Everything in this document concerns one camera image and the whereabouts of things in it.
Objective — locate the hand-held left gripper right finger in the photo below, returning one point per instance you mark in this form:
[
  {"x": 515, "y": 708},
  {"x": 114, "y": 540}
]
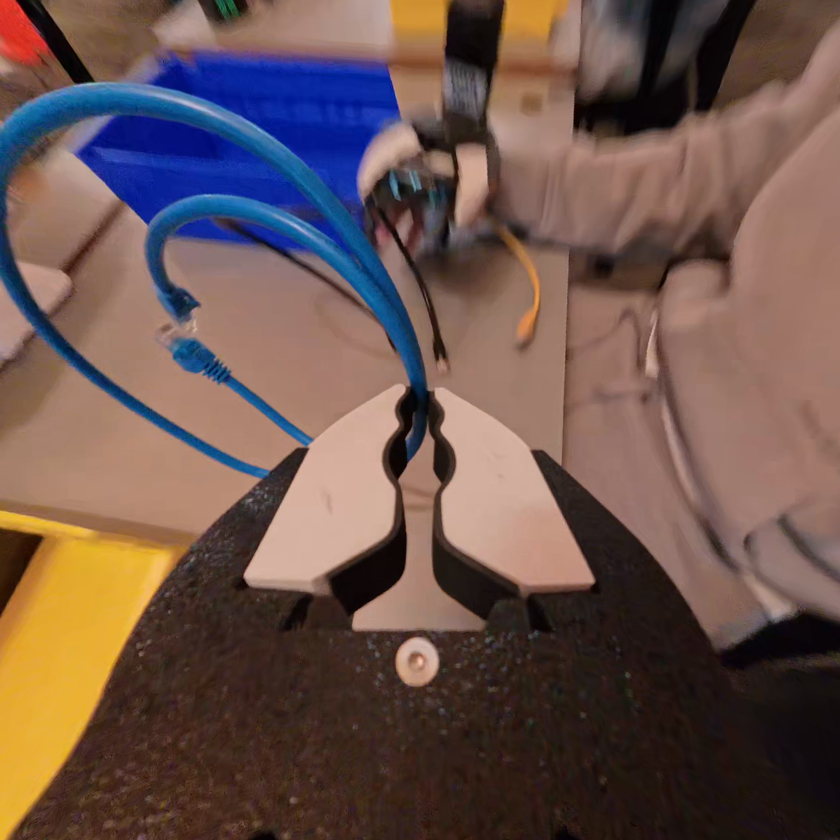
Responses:
[{"x": 505, "y": 512}]

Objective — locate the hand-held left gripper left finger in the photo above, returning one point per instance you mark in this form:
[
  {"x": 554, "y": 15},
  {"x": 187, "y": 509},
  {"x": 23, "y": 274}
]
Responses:
[{"x": 328, "y": 512}]

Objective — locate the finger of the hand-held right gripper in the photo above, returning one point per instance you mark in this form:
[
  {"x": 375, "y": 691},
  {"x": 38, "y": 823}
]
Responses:
[
  {"x": 472, "y": 184},
  {"x": 390, "y": 157}
]

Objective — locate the black network splitter box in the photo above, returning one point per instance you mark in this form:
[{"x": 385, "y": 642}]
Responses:
[{"x": 420, "y": 203}]

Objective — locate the yellow plastic bin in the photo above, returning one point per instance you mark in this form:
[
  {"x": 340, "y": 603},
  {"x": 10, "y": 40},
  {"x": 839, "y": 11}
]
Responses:
[{"x": 59, "y": 643}]

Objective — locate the person's right forearm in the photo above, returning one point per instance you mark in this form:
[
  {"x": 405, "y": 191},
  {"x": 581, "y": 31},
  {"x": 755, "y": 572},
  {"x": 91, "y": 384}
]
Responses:
[{"x": 623, "y": 190}]

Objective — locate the blue plastic bin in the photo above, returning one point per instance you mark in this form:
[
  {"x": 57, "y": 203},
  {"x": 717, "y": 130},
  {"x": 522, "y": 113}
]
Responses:
[{"x": 262, "y": 105}]

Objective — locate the person's grey hoodie torso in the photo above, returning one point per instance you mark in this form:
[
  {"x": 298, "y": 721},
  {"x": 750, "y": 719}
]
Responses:
[{"x": 754, "y": 394}]

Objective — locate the black pole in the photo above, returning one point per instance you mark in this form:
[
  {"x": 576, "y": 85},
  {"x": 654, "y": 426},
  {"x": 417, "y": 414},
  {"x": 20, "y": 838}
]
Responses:
[{"x": 56, "y": 43}]

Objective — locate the red object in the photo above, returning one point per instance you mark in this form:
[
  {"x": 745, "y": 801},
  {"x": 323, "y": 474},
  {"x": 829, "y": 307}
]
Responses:
[{"x": 19, "y": 29}]

